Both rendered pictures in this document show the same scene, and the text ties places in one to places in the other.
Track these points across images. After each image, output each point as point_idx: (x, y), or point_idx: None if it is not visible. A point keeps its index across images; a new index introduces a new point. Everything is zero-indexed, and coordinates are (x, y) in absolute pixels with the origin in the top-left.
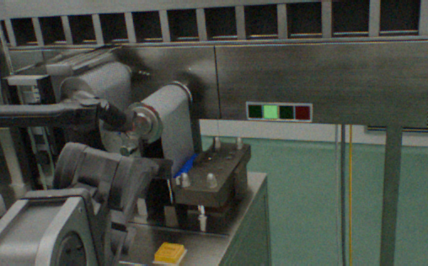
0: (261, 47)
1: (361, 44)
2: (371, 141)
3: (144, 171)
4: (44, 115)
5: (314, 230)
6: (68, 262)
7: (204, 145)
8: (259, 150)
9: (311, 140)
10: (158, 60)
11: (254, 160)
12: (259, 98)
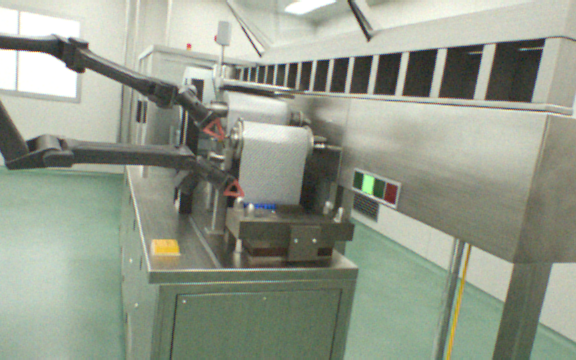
0: (379, 103)
1: (461, 108)
2: None
3: (166, 150)
4: (130, 77)
5: None
6: None
7: (499, 313)
8: (561, 353)
9: None
10: (317, 109)
11: (540, 357)
12: (365, 165)
